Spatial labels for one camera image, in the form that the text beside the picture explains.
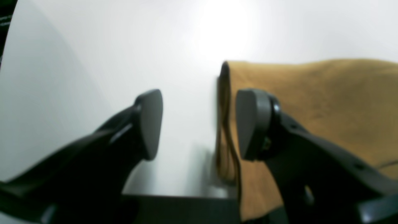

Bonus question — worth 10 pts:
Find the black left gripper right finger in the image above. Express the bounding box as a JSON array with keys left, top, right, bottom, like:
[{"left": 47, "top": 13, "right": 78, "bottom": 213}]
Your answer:
[{"left": 235, "top": 88, "right": 398, "bottom": 224}]

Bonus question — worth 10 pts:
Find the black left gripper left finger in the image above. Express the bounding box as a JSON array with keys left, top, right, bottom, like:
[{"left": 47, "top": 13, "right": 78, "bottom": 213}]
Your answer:
[{"left": 1, "top": 89, "right": 163, "bottom": 224}]

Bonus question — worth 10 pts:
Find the brown t-shirt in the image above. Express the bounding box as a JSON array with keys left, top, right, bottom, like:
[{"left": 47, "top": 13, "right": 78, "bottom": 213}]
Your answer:
[{"left": 216, "top": 59, "right": 398, "bottom": 222}]

